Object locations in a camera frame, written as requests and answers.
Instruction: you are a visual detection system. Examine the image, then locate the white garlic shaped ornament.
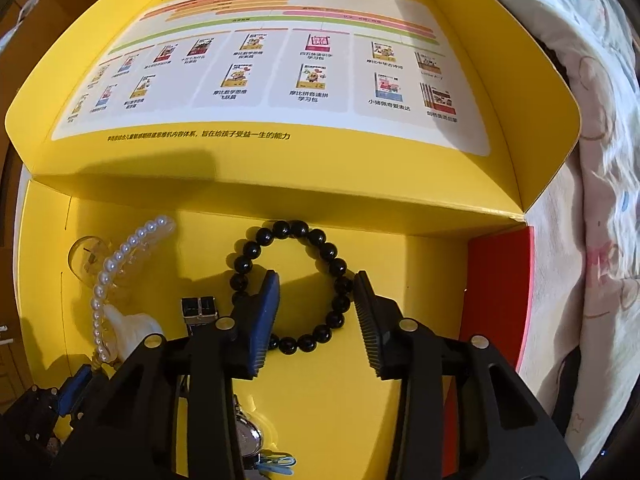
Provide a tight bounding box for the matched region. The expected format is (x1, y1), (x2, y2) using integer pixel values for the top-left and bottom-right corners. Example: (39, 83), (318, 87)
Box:
(103, 304), (164, 361)

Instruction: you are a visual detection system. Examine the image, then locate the pearl hair claw clip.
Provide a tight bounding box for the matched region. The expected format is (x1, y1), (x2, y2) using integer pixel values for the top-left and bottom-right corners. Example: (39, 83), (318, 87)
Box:
(67, 214), (176, 366)

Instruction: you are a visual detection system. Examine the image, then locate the grey strap wristwatch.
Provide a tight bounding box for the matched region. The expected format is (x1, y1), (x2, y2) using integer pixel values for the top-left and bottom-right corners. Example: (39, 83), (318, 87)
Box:
(181, 296), (269, 479)

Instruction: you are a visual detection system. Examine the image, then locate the blue hair clip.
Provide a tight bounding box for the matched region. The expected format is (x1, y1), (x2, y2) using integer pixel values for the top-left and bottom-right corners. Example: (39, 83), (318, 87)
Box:
(252, 450), (297, 476)

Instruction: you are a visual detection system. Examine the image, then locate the black bead bracelet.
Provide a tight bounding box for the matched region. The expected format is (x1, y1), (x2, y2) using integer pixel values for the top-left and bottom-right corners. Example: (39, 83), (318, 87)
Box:
(228, 219), (356, 356)

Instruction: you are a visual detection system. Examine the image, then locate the light blue floral duvet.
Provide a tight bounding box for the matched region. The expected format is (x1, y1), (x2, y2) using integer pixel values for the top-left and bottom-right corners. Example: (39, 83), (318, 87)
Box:
(499, 0), (639, 474)

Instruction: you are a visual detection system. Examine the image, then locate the yellow cardboard box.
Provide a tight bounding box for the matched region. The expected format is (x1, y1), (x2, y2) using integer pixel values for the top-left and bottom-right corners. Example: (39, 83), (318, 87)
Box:
(4, 0), (580, 479)

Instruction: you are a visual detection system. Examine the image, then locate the white plastic bag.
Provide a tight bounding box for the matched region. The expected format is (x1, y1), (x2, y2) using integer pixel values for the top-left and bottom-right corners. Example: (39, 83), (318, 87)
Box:
(0, 0), (39, 52)

